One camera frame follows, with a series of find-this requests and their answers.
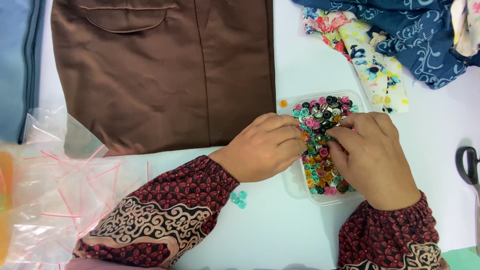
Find clear plastic container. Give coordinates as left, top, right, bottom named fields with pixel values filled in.
left=289, top=89, right=370, bottom=206

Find navy patterned fabric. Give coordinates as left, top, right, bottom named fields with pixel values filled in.
left=292, top=0, right=480, bottom=90

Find cream floral fabric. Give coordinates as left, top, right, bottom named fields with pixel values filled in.
left=450, top=0, right=480, bottom=58

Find person's right hand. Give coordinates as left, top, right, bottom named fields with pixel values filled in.
left=325, top=112, right=422, bottom=211

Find black-handled scissors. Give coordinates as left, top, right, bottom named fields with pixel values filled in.
left=455, top=146, right=480, bottom=257

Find blue fabric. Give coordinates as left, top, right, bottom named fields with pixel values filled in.
left=0, top=0, right=46, bottom=145

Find floral white fabric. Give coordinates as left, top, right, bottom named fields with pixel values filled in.
left=302, top=7, right=409, bottom=115

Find brown trousers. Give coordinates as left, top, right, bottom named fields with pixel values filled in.
left=50, top=0, right=277, bottom=157

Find orange plastic object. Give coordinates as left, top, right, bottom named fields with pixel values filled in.
left=0, top=151, right=14, bottom=259

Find pile of clear zip bags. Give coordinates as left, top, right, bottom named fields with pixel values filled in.
left=0, top=107, right=151, bottom=270

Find heap of colourful snap buttons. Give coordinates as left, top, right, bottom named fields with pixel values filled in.
left=293, top=95, right=359, bottom=196

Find person's left hand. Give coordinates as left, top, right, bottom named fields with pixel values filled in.
left=208, top=113, right=307, bottom=184

